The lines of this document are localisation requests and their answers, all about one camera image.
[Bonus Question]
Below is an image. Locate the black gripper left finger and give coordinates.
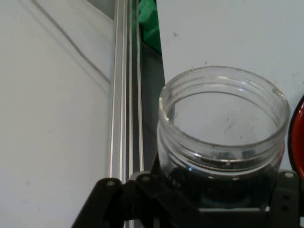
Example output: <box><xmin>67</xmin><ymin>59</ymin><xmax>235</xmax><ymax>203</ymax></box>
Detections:
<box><xmin>71</xmin><ymin>152</ymin><xmax>214</xmax><ymax>228</ymax></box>

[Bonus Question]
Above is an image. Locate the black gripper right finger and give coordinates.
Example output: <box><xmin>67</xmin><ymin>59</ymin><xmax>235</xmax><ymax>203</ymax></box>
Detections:
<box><xmin>267</xmin><ymin>170</ymin><xmax>304</xmax><ymax>228</ymax></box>

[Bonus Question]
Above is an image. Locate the clear plastic jar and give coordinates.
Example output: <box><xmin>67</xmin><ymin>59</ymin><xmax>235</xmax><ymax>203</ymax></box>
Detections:
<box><xmin>158</xmin><ymin>66</ymin><xmax>291</xmax><ymax>209</ymax></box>

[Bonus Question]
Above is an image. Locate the black seeds heap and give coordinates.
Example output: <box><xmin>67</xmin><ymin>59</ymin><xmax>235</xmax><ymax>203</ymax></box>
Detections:
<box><xmin>163</xmin><ymin>166</ymin><xmax>274</xmax><ymax>207</ymax></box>

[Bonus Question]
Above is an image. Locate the red bowl with black rim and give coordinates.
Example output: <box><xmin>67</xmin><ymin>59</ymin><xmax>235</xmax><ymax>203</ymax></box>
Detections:
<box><xmin>287</xmin><ymin>94</ymin><xmax>304</xmax><ymax>179</ymax></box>

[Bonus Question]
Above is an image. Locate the aluminium profile rail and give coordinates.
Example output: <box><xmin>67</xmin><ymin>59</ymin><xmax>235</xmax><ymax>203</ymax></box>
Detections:
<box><xmin>106</xmin><ymin>0</ymin><xmax>145</xmax><ymax>228</ymax></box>

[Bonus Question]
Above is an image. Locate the white wall cable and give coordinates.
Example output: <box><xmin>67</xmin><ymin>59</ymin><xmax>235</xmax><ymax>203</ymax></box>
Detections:
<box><xmin>19</xmin><ymin>0</ymin><xmax>112</xmax><ymax>85</ymax></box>

